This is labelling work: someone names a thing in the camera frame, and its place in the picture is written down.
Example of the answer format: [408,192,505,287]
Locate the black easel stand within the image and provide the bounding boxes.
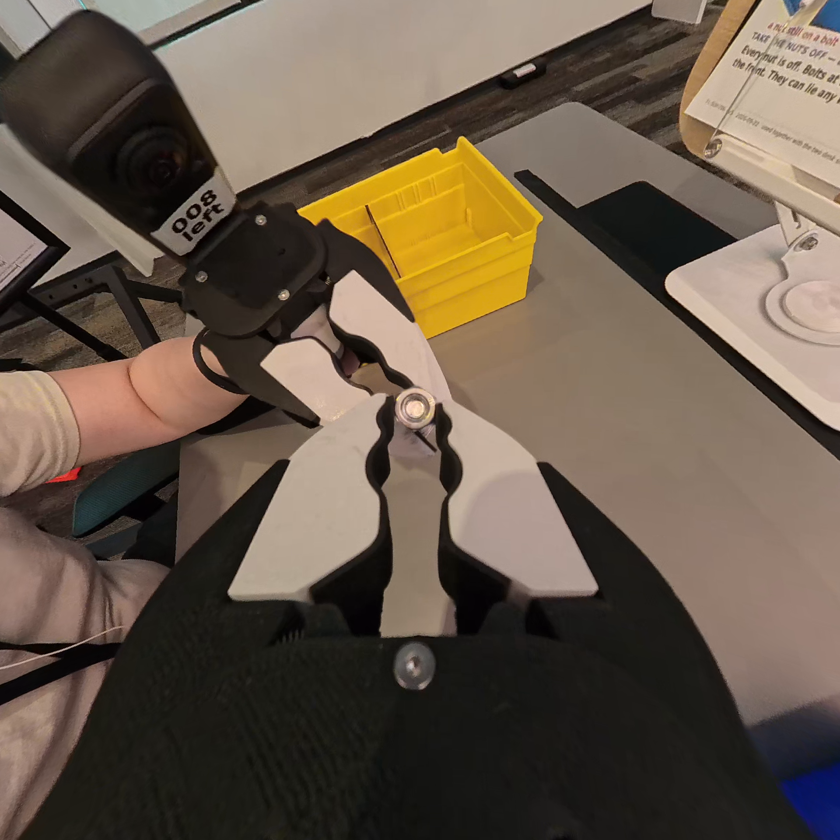
[0,266,181,362]

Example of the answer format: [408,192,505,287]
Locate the black floor device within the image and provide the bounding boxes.
[500,58,551,89]

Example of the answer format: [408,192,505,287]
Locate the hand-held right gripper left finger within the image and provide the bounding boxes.
[227,394,395,602]

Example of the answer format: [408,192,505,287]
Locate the black shoulder strap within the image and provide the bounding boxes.
[0,643,122,706]

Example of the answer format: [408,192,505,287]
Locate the silver bolt with nut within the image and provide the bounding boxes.
[395,387,437,429]

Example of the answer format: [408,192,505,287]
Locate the yellow plastic bin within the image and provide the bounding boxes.
[297,136,544,340]

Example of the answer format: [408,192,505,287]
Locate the person's left forearm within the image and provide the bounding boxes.
[62,333,263,463]

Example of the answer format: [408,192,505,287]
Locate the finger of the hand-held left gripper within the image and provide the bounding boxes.
[328,269,455,406]
[259,336,376,426]

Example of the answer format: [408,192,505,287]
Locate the glass window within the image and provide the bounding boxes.
[79,0,244,48]

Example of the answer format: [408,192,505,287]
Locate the blue plastic bin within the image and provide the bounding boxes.
[781,768,840,840]

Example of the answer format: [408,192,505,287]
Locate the white document stand with instructions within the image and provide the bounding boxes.
[665,0,840,434]

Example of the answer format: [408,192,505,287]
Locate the printed instruction sheet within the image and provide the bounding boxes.
[686,0,840,165]

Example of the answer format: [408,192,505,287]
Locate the teal office chair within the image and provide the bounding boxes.
[72,446,181,538]

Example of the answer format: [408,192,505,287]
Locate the brown cardboard bin divider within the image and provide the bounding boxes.
[365,205,403,280]

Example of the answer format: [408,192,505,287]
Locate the black framed marker sign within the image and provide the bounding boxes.
[0,190,72,309]

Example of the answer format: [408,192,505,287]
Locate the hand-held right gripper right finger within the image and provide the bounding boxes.
[433,400,599,601]

